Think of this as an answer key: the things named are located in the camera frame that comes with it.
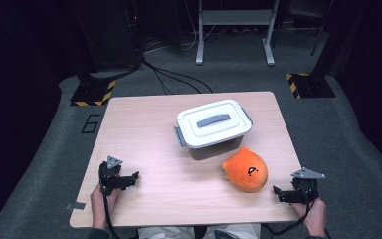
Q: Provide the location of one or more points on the person's light trousers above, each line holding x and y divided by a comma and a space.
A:
179, 232

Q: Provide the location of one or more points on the black stand base striped edge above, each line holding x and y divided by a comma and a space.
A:
91, 93
311, 85

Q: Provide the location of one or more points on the orange plush toy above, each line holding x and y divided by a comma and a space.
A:
247, 172

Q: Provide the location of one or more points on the person's left hand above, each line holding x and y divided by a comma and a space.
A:
97, 205

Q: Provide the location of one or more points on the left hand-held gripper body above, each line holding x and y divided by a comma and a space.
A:
111, 177

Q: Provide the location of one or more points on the grey tape piece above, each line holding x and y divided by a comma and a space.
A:
75, 206

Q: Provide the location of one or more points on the white metal desk frame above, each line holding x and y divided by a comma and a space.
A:
233, 18

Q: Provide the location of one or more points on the dark cabinet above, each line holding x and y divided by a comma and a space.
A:
109, 33

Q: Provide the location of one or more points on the brown translucent storage box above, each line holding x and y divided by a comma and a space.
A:
212, 151

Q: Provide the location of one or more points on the person's right hand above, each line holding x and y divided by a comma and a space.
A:
315, 217

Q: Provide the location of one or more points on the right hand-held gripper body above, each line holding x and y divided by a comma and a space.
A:
305, 189

